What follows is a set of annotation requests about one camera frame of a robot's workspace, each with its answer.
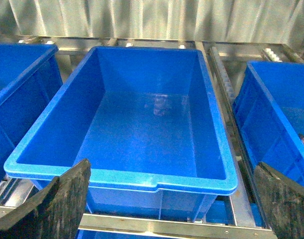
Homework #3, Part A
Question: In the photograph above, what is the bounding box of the metal rack frame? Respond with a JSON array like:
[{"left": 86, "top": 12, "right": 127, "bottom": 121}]
[{"left": 0, "top": 35, "right": 304, "bottom": 239}]

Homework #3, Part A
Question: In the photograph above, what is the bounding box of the blue left plastic bin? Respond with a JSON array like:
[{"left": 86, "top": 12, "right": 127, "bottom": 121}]
[{"left": 0, "top": 43, "right": 62, "bottom": 181}]

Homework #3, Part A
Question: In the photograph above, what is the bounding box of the blue right plastic bin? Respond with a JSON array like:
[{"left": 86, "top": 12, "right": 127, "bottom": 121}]
[{"left": 233, "top": 61, "right": 304, "bottom": 187}]

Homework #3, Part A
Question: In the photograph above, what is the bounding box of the blue plastic bin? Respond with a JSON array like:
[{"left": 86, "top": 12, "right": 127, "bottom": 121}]
[
  {"left": 233, "top": 61, "right": 304, "bottom": 187},
  {"left": 0, "top": 43, "right": 62, "bottom": 181},
  {"left": 4, "top": 47, "right": 238, "bottom": 221}
]

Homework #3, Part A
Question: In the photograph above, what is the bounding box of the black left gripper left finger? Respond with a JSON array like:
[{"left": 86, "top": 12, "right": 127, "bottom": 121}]
[{"left": 0, "top": 159, "right": 91, "bottom": 239}]

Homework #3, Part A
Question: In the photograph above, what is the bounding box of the blue middle plastic bin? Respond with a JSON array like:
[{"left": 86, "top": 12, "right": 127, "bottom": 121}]
[{"left": 4, "top": 47, "right": 238, "bottom": 221}]

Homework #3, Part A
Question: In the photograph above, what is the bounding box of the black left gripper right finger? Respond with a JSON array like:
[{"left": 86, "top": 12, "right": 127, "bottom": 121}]
[{"left": 254, "top": 162, "right": 304, "bottom": 239}]

